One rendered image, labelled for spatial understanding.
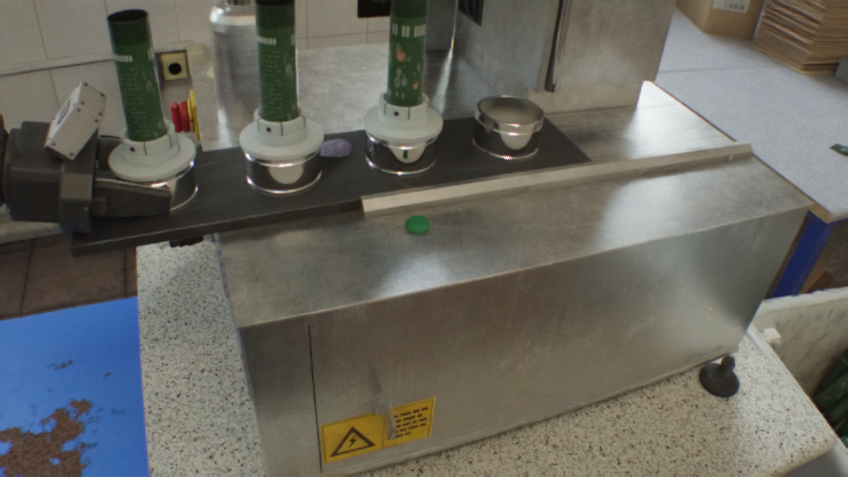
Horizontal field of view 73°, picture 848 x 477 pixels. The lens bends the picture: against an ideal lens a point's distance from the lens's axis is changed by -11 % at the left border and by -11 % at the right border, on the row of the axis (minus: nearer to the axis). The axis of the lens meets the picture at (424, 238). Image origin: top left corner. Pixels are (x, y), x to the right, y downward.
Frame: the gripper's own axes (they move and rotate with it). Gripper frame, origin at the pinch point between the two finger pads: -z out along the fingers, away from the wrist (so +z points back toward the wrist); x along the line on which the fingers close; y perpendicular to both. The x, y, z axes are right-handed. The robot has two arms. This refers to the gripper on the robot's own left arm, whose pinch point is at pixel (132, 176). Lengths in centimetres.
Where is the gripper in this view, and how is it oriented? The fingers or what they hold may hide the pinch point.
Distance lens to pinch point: 56.2
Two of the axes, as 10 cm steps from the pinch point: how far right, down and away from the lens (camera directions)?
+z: -8.8, -0.4, -4.7
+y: 3.1, -8.0, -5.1
